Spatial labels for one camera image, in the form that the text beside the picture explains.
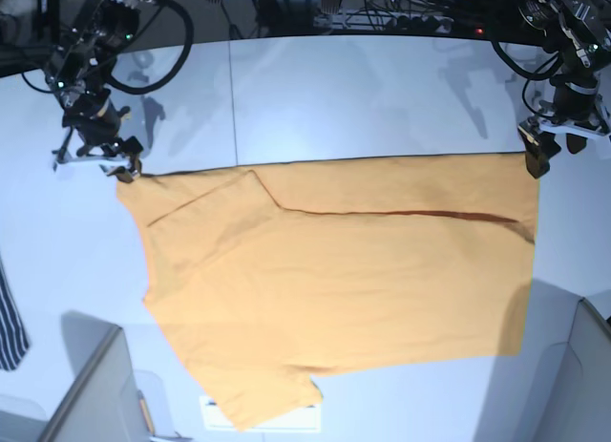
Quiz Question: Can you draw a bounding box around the right grey bin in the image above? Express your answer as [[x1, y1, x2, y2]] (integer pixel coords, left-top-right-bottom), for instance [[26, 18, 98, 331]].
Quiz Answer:
[[474, 298, 610, 441]]

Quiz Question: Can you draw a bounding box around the white paper label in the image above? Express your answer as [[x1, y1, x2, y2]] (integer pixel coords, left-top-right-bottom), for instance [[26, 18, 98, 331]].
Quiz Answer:
[[200, 395, 322, 433]]

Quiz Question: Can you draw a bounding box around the grey bin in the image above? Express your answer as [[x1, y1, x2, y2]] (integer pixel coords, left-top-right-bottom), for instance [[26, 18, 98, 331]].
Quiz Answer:
[[474, 298, 610, 441], [1, 325, 190, 441]]

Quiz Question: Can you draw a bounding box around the black power strip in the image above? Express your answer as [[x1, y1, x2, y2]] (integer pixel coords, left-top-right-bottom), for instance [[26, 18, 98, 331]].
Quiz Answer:
[[313, 11, 453, 34]]

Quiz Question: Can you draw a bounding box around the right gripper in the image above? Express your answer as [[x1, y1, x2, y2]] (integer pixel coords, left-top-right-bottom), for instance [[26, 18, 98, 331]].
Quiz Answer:
[[52, 102, 143, 182]]

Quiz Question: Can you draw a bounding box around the left grey bin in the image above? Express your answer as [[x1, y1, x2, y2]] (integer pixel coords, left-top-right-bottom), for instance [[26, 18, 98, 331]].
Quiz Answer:
[[1, 325, 190, 441]]

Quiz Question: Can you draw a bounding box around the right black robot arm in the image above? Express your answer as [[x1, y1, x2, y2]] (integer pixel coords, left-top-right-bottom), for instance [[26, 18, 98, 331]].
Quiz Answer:
[[41, 0, 195, 183]]

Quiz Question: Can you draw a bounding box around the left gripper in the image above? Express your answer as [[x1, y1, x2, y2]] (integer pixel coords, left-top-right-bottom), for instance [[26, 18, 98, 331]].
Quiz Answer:
[[518, 81, 610, 179]]

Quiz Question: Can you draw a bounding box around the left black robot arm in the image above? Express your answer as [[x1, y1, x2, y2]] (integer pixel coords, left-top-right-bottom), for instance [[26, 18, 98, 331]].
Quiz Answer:
[[487, 0, 610, 179]]

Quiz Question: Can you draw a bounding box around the navy white striped shirt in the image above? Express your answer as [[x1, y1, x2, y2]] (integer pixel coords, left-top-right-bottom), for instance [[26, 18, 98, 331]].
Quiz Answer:
[[0, 267, 31, 371]]

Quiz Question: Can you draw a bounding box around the orange T-shirt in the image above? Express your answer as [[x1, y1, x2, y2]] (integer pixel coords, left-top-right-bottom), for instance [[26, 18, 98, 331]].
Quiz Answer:
[[116, 154, 539, 431]]

